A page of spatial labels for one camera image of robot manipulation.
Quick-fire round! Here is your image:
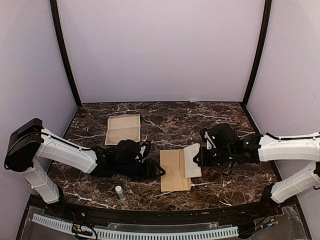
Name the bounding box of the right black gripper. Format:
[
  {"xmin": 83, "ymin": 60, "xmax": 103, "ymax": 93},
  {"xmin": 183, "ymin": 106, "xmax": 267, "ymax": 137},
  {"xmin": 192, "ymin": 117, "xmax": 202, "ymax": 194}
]
[{"xmin": 193, "ymin": 146, "xmax": 236, "ymax": 167}]

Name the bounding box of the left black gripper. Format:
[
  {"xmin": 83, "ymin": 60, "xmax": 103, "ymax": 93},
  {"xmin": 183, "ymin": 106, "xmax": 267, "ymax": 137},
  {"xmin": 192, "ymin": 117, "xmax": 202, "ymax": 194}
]
[{"xmin": 115, "ymin": 159, "xmax": 166, "ymax": 182}]

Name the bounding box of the white letter paper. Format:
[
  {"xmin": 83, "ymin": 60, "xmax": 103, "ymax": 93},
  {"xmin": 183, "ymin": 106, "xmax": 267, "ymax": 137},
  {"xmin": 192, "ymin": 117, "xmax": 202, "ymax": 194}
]
[{"xmin": 183, "ymin": 143, "xmax": 202, "ymax": 178}]

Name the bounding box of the brown kraft envelope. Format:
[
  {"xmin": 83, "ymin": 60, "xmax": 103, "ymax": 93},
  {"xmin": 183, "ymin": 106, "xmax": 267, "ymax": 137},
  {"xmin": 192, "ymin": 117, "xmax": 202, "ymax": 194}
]
[{"xmin": 160, "ymin": 149, "xmax": 191, "ymax": 192}]

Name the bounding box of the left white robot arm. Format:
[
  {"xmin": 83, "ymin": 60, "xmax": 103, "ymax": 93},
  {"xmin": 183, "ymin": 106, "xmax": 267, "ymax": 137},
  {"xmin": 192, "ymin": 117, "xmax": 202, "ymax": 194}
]
[{"xmin": 4, "ymin": 118, "xmax": 166, "ymax": 218}]

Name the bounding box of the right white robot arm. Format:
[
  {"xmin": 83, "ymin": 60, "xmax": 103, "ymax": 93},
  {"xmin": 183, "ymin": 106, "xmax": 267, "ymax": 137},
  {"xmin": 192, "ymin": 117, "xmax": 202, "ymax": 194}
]
[{"xmin": 193, "ymin": 123, "xmax": 320, "ymax": 217}]

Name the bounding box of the small white-capped glue bottle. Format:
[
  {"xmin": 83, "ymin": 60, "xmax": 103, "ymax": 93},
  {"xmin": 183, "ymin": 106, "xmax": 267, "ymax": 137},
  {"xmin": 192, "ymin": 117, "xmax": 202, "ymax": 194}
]
[{"xmin": 115, "ymin": 185, "xmax": 126, "ymax": 201}]

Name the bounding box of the beige lined stationery sheet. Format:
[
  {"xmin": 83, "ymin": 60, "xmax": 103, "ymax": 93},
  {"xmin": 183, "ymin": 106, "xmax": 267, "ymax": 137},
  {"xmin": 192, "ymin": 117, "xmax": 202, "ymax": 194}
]
[{"xmin": 104, "ymin": 114, "xmax": 141, "ymax": 145}]

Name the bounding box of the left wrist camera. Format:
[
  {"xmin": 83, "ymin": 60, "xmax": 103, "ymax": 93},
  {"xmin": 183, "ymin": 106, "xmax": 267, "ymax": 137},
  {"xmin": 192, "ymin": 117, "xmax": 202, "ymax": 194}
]
[{"xmin": 135, "ymin": 141, "xmax": 152, "ymax": 163}]

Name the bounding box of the black front frame rail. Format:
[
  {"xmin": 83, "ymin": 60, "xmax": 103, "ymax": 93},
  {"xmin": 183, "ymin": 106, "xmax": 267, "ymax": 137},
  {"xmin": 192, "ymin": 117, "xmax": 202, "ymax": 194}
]
[{"xmin": 42, "ymin": 192, "xmax": 283, "ymax": 227}]

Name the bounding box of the white slotted cable duct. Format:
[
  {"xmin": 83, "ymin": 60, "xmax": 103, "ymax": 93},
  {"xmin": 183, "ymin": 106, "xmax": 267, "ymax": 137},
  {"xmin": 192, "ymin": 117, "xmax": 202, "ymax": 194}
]
[{"xmin": 31, "ymin": 213, "xmax": 239, "ymax": 240}]

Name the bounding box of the right black corner post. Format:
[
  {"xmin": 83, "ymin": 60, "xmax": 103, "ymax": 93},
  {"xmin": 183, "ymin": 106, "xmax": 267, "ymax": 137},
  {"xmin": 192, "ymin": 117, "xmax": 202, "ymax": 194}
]
[{"xmin": 241, "ymin": 0, "xmax": 272, "ymax": 109}]

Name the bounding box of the black corner post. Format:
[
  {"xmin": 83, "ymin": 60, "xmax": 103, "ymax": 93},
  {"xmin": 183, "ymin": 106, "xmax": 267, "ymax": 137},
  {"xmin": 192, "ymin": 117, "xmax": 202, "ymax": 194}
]
[
  {"xmin": 49, "ymin": 0, "xmax": 82, "ymax": 108},
  {"xmin": 241, "ymin": 0, "xmax": 272, "ymax": 109}
]

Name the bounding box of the left black corner post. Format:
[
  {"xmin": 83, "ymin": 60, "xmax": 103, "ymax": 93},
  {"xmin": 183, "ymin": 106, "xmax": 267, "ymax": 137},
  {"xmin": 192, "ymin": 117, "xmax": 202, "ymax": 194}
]
[{"xmin": 49, "ymin": 0, "xmax": 82, "ymax": 108}]

